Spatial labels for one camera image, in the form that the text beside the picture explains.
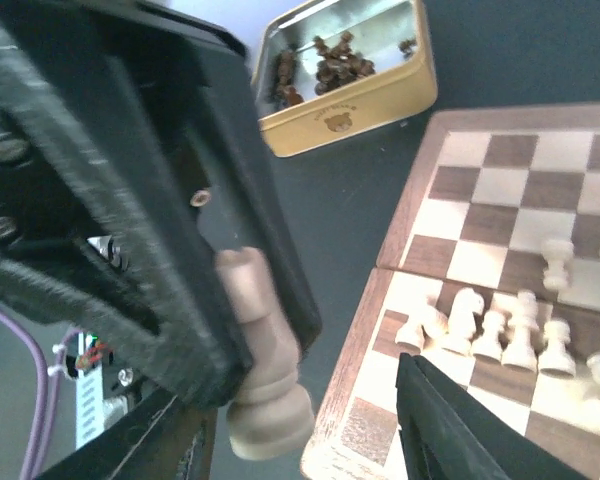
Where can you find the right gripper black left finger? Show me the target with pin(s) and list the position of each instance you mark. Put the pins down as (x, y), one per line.
(112, 115)

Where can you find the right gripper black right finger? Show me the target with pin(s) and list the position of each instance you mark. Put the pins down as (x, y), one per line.
(447, 434)

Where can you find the light wooden rook piece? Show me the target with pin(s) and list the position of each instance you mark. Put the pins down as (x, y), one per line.
(272, 414)

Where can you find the wooden chess board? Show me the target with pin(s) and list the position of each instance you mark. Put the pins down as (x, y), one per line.
(487, 187)

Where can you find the light pawn on board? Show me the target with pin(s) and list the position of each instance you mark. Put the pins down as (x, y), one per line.
(557, 253)

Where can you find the dark chess pieces pile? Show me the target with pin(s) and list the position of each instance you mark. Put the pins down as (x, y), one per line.
(338, 67)

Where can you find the light wooden bishop piece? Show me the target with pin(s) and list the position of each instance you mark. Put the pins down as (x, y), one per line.
(490, 343)

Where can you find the light wooden knight piece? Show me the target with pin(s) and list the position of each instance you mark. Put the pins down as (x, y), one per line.
(466, 306)

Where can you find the light wooden king piece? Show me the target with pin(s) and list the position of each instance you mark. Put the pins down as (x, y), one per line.
(519, 353)

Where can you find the light wooden pawn piece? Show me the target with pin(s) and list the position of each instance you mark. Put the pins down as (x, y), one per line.
(555, 359)

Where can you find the yellow bear tin box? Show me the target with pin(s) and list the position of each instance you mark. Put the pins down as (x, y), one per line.
(393, 34)

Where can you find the white slotted cable duct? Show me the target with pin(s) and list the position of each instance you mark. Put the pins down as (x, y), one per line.
(90, 417)

